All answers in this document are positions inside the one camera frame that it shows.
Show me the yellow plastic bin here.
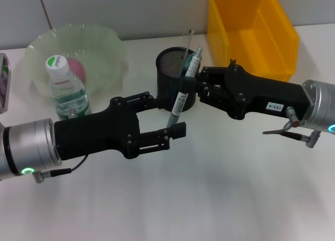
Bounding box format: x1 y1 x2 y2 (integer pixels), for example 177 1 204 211
206 0 300 91

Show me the black mesh pen holder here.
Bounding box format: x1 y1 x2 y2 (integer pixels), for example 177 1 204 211
155 47 200 112

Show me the translucent green fruit plate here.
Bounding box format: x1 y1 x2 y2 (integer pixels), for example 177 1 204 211
22 23 128 97

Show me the clear water bottle green label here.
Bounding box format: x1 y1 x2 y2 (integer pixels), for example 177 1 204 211
45 54 92 121

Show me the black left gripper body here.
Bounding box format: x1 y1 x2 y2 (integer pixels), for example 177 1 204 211
53 96 141 162

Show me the pink peach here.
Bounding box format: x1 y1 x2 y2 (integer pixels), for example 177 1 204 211
67 58 87 82

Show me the right gripper cable with plug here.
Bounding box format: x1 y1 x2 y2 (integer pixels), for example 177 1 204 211
262 106 322 148

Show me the clear plastic ruler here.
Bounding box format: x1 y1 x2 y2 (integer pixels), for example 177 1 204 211
180 28 195 74

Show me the grey silver ballpoint pen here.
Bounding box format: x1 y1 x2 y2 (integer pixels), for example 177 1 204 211
166 45 204 128

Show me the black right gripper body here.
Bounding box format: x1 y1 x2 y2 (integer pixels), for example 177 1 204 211
221 64 314 121

